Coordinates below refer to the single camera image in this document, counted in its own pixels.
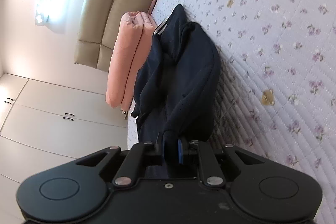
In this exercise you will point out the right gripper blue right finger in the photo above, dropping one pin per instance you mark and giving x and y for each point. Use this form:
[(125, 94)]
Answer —
[(180, 151)]

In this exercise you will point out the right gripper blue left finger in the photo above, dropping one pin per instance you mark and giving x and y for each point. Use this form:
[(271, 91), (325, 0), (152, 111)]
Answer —
[(159, 145)]

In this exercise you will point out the navy striped hooded jacket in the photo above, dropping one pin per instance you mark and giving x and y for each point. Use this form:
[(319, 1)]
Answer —
[(175, 90)]

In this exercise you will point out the white wardrobe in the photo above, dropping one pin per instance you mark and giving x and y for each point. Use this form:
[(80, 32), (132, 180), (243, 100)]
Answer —
[(35, 137)]

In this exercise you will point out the folded pink blanket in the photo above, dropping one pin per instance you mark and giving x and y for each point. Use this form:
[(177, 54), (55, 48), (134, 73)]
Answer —
[(131, 49)]

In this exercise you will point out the floral quilted bed cover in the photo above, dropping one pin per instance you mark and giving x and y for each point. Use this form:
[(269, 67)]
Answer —
[(276, 93)]

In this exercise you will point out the black wardrobe handle pair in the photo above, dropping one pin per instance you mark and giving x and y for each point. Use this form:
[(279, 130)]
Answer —
[(68, 116)]

